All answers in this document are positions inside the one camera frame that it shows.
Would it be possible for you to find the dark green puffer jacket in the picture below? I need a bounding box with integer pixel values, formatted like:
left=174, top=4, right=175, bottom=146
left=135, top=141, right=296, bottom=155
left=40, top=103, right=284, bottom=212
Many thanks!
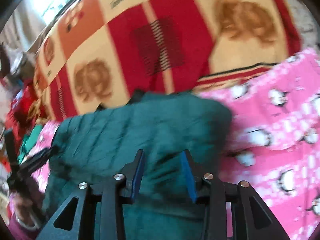
left=41, top=89, right=233, bottom=240

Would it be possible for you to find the orange red rose blanket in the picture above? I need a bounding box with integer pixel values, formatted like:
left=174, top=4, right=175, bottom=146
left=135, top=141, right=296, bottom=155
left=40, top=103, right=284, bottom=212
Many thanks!
left=34, top=0, right=302, bottom=121

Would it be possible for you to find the red clothes pile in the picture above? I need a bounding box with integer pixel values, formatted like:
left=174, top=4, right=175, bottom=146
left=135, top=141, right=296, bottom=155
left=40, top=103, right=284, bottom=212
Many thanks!
left=4, top=79, right=48, bottom=141

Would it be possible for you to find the magenta sleeve forearm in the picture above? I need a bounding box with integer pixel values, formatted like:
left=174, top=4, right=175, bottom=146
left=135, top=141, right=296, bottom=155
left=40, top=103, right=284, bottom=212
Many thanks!
left=8, top=215, right=40, bottom=240

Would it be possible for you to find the light green garment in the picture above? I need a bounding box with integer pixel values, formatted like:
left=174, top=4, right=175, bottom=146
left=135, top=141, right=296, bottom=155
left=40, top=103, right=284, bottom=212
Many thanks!
left=17, top=124, right=43, bottom=164

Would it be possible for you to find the person's left hand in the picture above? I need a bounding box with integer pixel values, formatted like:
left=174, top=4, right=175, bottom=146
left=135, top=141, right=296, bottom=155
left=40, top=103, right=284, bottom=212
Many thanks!
left=13, top=177, right=44, bottom=229

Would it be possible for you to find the pink penguin quilt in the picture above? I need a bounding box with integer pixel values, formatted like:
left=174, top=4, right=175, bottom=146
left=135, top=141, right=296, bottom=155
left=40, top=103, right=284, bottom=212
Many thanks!
left=31, top=48, right=319, bottom=239

